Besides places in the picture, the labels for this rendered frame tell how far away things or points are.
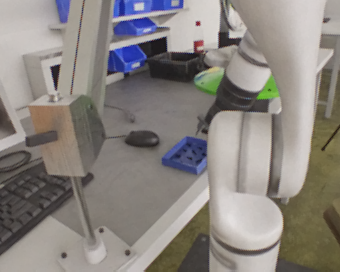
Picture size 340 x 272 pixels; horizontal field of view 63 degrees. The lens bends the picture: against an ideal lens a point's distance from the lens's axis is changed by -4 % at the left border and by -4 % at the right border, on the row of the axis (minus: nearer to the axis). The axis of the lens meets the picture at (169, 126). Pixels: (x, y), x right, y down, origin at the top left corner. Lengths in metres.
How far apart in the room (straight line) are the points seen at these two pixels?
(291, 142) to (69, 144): 0.25
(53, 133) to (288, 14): 0.28
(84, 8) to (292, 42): 0.31
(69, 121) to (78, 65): 0.10
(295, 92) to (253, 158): 0.07
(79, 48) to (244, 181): 0.28
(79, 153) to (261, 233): 0.24
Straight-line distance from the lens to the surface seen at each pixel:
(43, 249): 0.58
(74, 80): 0.41
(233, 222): 0.34
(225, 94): 0.53
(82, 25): 0.45
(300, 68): 0.26
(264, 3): 0.25
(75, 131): 0.36
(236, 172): 0.29
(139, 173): 0.70
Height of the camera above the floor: 1.30
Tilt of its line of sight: 25 degrees down
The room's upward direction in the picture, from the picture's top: 4 degrees counter-clockwise
